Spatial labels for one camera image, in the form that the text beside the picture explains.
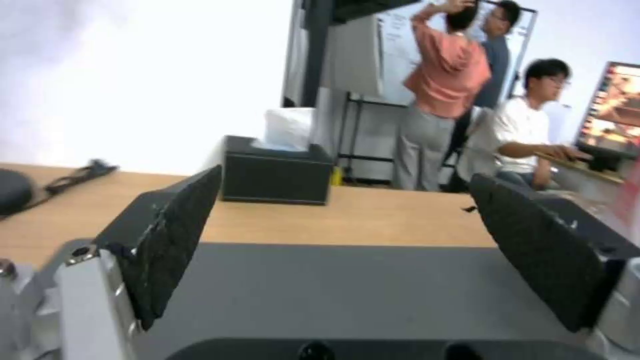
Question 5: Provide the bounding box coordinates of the seated person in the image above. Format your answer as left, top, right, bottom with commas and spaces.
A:
492, 58, 596, 192

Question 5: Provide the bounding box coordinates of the whiteboard on stand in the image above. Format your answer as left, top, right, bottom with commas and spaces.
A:
335, 0, 539, 185

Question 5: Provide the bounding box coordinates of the white tissue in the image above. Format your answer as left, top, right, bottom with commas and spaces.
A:
263, 107, 317, 152

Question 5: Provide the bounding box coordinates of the black strap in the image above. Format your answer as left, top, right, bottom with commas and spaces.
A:
43, 158, 120, 196

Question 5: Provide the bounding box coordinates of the black leather tissue box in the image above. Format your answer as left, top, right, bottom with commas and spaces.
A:
221, 135, 335, 206

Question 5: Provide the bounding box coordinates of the person standing behind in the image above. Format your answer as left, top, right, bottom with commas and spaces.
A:
469, 0, 522, 110

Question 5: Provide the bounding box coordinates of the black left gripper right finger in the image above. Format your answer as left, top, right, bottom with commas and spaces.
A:
469, 173, 640, 360

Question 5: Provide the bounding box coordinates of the grey desk mat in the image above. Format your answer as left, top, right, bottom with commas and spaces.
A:
34, 242, 601, 360

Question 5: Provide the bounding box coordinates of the dark wall screen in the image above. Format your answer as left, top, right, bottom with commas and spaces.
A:
329, 0, 424, 24

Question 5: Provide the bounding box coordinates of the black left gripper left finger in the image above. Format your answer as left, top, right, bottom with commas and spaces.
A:
55, 164, 224, 360

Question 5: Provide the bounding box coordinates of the black round object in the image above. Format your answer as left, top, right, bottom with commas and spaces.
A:
0, 168, 47, 218

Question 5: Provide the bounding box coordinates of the person standing at whiteboard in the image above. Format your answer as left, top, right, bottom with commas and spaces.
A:
394, 0, 493, 192

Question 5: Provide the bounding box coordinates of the computer monitor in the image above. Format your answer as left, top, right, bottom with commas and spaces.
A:
572, 61, 640, 172

